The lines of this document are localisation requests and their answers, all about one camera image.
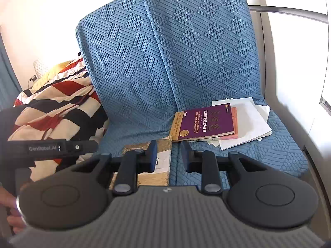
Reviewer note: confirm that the purple book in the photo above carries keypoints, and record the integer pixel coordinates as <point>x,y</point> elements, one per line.
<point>204,121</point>

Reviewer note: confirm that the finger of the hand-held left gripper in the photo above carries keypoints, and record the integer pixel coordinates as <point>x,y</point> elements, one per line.
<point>82,147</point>

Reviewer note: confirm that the orange book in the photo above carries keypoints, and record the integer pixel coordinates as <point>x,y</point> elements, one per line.
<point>234,118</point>

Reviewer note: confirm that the person's left hand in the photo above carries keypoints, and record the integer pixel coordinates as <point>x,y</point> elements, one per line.
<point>7,199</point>

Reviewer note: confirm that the striped red black blanket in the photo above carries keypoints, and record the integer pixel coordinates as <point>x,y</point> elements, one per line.
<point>57,103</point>

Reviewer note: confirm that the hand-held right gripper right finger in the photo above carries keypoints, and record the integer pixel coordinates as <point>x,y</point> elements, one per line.
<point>184,151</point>

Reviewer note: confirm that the thin white booklet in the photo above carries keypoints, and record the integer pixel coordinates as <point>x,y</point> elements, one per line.
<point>265,118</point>

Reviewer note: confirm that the blue textured sofa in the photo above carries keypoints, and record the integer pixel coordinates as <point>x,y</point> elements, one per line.
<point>144,69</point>

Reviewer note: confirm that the grey metal rail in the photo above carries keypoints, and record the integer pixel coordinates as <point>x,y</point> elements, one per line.
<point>284,11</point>

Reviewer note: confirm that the yellow pillow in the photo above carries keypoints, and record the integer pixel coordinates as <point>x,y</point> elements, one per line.
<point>55,71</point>

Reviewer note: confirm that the wall socket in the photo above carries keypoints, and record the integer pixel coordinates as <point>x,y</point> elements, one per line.
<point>32,78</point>

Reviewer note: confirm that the gold patterned box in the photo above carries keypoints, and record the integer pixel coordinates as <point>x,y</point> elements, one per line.
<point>165,144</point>

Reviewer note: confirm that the white paper sheet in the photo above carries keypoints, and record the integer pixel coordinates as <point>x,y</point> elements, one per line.
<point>240,102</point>
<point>245,134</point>

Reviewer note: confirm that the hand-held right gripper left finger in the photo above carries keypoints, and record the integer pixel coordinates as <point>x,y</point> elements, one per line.
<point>155,148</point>

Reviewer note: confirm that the grey-blue curtain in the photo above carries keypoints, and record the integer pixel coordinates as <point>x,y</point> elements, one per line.
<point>7,77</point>

